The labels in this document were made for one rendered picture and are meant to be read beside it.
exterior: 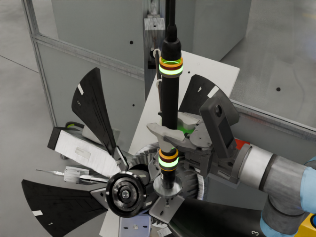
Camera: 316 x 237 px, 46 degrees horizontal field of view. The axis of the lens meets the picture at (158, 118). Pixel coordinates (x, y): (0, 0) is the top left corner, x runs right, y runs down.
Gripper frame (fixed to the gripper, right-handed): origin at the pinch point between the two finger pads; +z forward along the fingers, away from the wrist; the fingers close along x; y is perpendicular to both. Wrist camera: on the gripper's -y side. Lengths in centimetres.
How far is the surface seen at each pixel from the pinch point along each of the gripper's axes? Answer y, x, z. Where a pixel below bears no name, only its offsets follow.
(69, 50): 51, 70, 98
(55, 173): 40, -1, 38
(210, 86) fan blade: 3.5, 20.7, -2.8
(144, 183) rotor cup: 21.4, -2.0, 2.6
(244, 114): 50, 70, 0
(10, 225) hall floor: 148, 11, 112
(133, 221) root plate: 34.4, -5.6, 4.0
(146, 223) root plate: 36.3, -3.3, 1.3
